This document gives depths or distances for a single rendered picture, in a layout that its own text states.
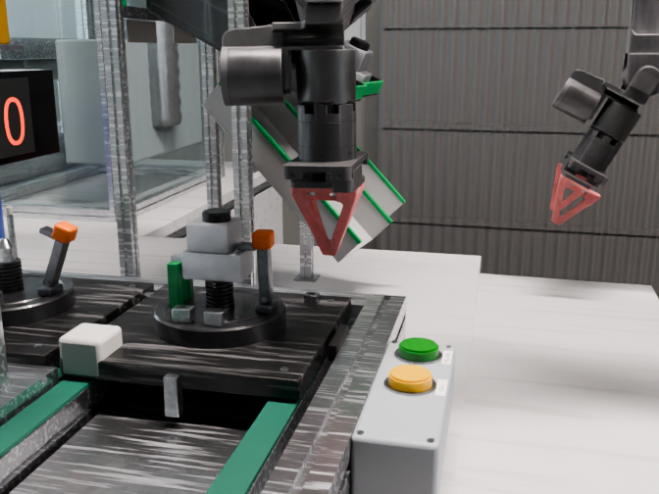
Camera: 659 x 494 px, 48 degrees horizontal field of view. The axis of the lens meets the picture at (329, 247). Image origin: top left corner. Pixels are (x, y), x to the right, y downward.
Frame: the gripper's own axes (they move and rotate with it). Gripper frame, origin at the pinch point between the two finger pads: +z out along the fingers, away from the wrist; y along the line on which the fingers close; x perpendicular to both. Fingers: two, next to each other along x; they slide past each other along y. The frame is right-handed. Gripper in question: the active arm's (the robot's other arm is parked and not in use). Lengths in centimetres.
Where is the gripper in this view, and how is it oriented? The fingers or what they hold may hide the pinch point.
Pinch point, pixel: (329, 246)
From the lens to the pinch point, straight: 76.2
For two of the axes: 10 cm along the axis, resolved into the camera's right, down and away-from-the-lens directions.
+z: 0.2, 9.6, 2.6
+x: 9.8, 0.4, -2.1
